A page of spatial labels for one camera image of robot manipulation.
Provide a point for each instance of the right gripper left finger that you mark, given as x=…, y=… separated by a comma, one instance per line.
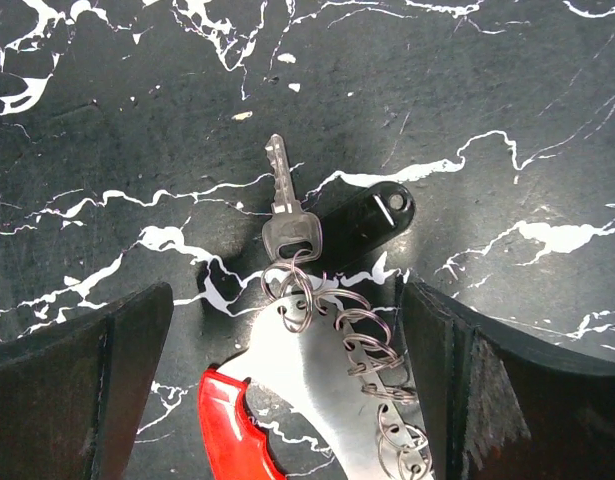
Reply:
x=72, y=395

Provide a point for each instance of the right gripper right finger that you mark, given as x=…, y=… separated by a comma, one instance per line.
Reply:
x=498, y=403

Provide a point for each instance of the red handled key organizer plate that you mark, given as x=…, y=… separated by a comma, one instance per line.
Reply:
x=321, y=350

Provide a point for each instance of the silver key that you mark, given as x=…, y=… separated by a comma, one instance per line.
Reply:
x=289, y=223

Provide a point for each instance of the black key tag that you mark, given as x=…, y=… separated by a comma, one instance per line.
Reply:
x=363, y=223

